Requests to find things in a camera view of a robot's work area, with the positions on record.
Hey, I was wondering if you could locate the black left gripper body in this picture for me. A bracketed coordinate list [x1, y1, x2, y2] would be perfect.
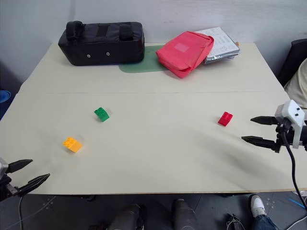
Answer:
[0, 173, 20, 202]

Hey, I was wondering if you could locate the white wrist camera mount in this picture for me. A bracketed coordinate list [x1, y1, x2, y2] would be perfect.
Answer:
[0, 157, 10, 179]
[274, 100, 306, 150]

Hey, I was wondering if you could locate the dark device with cords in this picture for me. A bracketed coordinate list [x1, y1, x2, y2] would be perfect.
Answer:
[225, 213, 244, 230]

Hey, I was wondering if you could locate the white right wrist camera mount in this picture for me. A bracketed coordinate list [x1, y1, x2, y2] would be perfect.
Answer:
[274, 100, 306, 150]

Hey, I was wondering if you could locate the black chair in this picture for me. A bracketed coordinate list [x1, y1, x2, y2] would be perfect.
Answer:
[277, 39, 307, 87]

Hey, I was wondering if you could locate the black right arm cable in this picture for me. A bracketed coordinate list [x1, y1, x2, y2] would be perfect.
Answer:
[281, 119, 307, 208]

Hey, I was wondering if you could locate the green toy brick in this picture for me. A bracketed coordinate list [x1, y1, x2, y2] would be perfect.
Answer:
[94, 107, 110, 123]

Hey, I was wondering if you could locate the silver printed paper stack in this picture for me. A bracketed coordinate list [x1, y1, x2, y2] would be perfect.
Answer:
[193, 26, 241, 65]

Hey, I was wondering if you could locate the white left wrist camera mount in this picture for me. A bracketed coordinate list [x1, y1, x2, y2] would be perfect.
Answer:
[0, 157, 10, 179]

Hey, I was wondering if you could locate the blue round container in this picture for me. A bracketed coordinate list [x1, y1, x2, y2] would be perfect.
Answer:
[0, 90, 12, 104]

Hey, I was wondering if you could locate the red fabric pouch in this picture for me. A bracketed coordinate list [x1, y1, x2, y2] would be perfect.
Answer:
[155, 31, 214, 79]

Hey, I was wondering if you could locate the blue jeans leg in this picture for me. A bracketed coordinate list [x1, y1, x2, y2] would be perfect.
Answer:
[251, 214, 280, 230]

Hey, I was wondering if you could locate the red toy brick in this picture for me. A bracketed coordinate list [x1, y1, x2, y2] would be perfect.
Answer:
[217, 111, 234, 127]

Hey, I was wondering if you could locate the black padded bag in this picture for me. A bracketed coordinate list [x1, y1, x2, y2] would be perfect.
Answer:
[58, 21, 145, 67]

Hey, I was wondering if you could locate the yellow toy brick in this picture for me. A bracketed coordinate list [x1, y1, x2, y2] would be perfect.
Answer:
[62, 136, 83, 153]

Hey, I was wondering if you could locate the person in cream clothing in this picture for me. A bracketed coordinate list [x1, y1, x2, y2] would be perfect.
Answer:
[283, 64, 307, 109]

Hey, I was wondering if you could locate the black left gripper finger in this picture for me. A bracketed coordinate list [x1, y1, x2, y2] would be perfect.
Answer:
[17, 173, 51, 197]
[5, 159, 34, 174]

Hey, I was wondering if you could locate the dark rounded shape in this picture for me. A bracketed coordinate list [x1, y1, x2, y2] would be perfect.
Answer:
[107, 203, 145, 230]
[172, 198, 200, 230]

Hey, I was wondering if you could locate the green mat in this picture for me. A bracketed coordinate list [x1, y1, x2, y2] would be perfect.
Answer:
[118, 45, 170, 74]

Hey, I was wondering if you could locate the white sneaker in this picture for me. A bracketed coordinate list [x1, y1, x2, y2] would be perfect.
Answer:
[248, 194, 266, 218]

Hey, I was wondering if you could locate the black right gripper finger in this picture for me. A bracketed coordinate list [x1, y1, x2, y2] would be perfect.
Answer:
[241, 136, 276, 150]
[250, 115, 279, 126]

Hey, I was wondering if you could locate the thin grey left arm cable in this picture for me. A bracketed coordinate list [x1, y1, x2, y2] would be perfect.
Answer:
[18, 195, 25, 230]

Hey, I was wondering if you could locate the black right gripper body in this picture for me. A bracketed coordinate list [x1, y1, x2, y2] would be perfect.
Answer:
[272, 119, 295, 154]

